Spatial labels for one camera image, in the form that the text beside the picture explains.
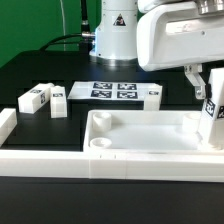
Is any black cable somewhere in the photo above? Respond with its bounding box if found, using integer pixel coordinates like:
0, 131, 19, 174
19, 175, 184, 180
39, 0, 98, 52

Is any white desk tabletop panel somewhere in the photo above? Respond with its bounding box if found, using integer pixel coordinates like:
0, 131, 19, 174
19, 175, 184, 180
83, 110, 224, 155

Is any white marker sheet with tags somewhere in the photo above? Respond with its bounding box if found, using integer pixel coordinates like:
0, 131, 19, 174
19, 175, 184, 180
68, 81, 159, 101

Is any white U-shaped obstacle fence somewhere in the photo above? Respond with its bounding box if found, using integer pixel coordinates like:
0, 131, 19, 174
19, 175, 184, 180
0, 108, 224, 183

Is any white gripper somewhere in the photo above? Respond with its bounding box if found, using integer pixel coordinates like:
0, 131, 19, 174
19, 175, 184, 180
136, 1, 224, 100

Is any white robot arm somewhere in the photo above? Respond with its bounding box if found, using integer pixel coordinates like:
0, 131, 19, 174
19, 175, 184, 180
90, 0, 224, 99

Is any white thin cable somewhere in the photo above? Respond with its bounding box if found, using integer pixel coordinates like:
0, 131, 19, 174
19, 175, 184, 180
59, 0, 66, 52

